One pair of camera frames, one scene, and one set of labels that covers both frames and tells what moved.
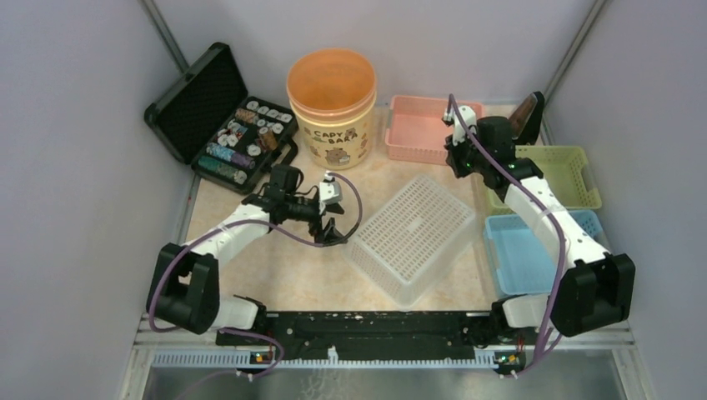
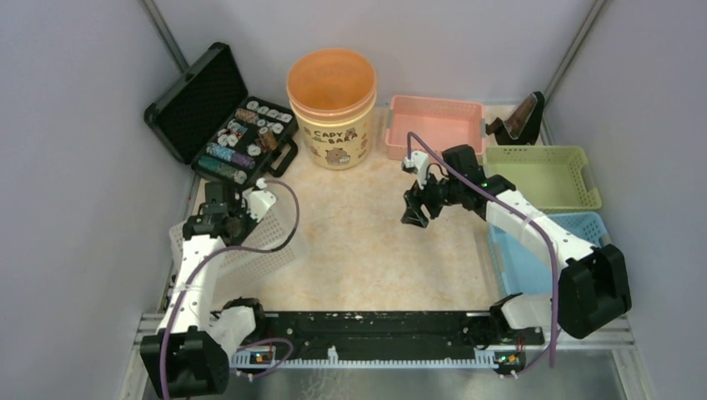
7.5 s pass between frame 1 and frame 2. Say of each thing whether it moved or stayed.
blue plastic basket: stayed
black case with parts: stayed
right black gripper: moved
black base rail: stayed
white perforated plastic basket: moved
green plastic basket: stayed
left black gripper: moved
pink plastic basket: stayed
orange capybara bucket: stayed
